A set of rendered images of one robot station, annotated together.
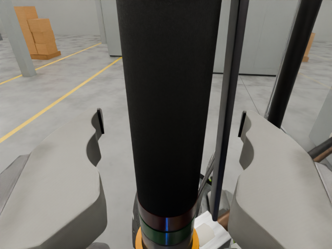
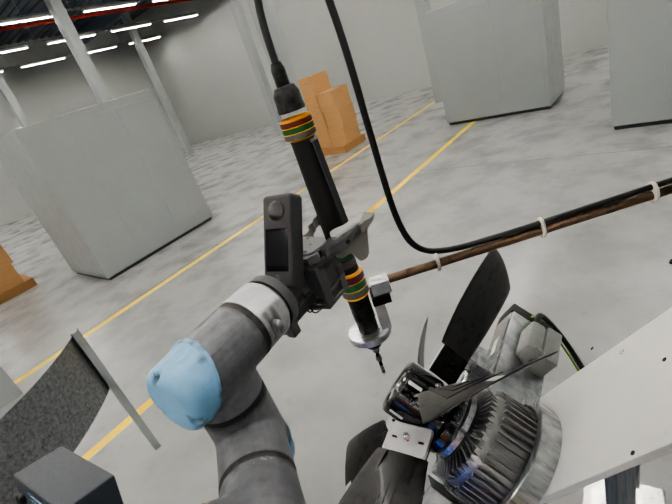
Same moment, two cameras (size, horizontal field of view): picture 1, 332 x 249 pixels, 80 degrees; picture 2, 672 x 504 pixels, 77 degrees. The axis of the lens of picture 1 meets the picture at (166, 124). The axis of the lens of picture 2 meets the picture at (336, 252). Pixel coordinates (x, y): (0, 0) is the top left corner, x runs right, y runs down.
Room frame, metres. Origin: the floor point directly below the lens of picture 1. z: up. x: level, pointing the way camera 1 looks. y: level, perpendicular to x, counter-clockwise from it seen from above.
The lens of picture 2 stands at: (-0.39, -0.34, 1.87)
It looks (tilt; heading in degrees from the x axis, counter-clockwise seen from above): 24 degrees down; 37
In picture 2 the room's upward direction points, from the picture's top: 20 degrees counter-clockwise
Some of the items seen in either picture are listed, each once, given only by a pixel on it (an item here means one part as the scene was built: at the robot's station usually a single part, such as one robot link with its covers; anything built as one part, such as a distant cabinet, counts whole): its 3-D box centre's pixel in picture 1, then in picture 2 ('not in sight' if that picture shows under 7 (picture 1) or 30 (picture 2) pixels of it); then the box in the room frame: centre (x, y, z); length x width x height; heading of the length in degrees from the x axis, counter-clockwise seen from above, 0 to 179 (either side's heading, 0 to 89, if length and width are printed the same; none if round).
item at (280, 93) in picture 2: not in sight; (332, 226); (0.07, 0.00, 1.65); 0.04 x 0.04 x 0.46
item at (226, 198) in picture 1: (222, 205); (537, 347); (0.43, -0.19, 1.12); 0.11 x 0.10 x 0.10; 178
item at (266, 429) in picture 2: not in sight; (251, 441); (-0.20, 0.00, 1.53); 0.11 x 0.08 x 0.11; 47
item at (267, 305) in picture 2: not in sight; (258, 316); (-0.12, 0.00, 1.64); 0.08 x 0.05 x 0.08; 88
